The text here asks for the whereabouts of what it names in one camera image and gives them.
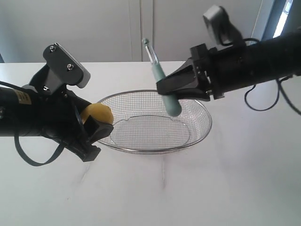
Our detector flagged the white cabinet doors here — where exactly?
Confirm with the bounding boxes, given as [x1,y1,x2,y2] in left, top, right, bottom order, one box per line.
[0,0,273,63]

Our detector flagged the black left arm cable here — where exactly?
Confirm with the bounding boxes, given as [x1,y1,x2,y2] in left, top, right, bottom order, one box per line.
[14,134,64,167]

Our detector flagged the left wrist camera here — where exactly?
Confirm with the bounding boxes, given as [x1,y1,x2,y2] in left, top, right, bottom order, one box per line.
[22,42,91,96]

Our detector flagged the teal handled peeler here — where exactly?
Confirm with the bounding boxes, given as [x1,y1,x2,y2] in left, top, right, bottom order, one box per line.
[142,38,182,117]

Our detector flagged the oval wire mesh basket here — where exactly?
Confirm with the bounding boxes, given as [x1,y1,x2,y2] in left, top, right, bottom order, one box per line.
[98,89,213,154]

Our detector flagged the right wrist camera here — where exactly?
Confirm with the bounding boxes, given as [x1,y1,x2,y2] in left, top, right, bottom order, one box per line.
[203,5,243,46]

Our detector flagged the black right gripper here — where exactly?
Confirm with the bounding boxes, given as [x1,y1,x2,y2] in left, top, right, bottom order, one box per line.
[165,44,225,102]

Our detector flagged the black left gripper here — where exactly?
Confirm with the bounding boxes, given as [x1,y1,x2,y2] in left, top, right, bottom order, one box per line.
[30,90,113,162]

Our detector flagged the window with dark frame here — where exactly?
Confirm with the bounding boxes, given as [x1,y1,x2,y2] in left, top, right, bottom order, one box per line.
[251,0,301,40]

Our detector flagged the yellow lemon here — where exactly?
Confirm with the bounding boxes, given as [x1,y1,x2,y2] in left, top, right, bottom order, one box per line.
[80,103,114,125]

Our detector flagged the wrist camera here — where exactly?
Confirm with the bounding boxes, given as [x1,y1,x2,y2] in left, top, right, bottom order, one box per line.
[203,5,243,46]
[22,42,91,96]

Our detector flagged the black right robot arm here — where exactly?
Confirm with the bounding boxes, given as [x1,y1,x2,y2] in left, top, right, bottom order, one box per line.
[156,30,301,102]

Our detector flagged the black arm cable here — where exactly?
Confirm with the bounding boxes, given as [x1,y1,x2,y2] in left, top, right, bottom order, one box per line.
[244,37,301,117]
[14,134,64,167]

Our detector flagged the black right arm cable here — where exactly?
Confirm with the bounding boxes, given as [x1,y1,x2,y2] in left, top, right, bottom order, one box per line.
[244,37,301,117]

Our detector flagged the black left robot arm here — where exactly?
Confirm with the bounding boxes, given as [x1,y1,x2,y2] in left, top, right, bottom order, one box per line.
[0,82,113,167]

